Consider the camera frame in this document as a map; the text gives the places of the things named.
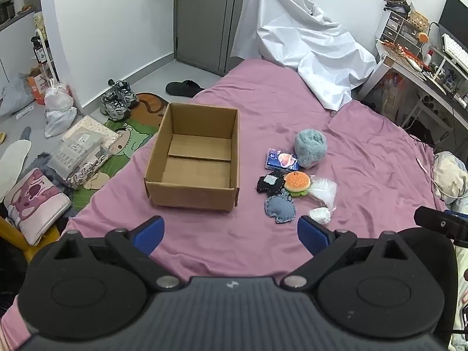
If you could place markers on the orange cardboard box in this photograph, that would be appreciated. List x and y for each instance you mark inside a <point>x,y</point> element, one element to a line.
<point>37,86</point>

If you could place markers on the grey sneaker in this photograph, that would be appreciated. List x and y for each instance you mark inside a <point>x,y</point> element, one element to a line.
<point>114,105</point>
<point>125,89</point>

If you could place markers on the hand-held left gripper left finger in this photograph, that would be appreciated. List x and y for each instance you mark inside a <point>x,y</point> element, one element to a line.
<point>149,234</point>

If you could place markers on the black slipper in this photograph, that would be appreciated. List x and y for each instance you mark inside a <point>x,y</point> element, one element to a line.
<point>182,87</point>

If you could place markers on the white plastic bag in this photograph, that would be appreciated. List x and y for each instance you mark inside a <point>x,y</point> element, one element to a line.
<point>58,108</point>

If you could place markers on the black stitched fabric pouch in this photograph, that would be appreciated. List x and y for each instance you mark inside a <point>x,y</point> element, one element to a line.
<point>268,185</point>

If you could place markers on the small white soft bundle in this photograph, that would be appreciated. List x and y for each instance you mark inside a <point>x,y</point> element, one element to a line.
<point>319,215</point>

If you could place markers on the white cloth cover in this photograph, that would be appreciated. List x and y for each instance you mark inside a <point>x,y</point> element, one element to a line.
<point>292,33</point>

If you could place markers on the small drawer organizer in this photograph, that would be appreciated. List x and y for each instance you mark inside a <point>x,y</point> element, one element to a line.
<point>396,25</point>

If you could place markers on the white keyboard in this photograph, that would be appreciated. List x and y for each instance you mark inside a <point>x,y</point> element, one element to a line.
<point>457,49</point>

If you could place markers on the blue tissue packet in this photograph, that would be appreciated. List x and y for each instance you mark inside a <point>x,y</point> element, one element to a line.
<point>280,160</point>

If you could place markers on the black monitor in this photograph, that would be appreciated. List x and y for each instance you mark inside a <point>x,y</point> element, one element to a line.
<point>455,14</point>

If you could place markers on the green cartoon floor mat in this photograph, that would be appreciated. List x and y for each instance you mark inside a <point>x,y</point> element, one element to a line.
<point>135,135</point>

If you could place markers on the blue-grey fluffy plush toy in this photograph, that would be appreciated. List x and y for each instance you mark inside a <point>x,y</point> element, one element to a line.
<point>310,148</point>

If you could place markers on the burger plush toy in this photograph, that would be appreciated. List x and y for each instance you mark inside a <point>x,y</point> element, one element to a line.
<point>297,182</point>

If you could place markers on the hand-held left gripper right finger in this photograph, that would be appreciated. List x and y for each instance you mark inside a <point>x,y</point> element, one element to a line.
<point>311,234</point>

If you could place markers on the pink bed sheet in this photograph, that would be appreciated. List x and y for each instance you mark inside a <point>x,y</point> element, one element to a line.
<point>256,117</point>

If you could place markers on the pale patterned blanket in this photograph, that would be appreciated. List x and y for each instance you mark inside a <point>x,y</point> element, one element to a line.
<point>451,175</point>

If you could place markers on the stack of wrapped packets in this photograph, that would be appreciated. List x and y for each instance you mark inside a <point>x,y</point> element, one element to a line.
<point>82,150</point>

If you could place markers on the grey plastic bag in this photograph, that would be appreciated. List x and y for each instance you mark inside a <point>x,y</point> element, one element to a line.
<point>14,95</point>

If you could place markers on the white desk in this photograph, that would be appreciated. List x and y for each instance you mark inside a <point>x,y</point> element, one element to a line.
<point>427,84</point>

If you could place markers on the clear plastic bag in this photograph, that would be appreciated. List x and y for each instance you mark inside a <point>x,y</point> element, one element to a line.
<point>323,192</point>

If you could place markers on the white insole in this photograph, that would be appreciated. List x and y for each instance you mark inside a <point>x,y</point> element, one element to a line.
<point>12,162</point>

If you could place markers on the grey denim stitched pouch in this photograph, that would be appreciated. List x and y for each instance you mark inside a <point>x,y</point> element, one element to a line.
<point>279,208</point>

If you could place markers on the pink cartoon cushion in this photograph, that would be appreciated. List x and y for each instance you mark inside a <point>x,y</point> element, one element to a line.
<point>34,204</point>

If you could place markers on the grey wardrobe door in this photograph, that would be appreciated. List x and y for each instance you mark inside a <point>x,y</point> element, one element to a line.
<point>219,18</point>

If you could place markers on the brown cardboard box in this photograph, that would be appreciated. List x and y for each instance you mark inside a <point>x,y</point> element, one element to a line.
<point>197,175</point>

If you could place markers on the wicker basket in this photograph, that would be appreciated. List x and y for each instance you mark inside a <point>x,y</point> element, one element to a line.
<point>418,20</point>

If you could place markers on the yellow stool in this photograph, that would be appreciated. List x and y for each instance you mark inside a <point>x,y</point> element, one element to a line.
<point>14,236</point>

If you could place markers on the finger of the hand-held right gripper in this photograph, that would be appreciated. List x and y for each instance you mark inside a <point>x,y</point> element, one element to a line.
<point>435,220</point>

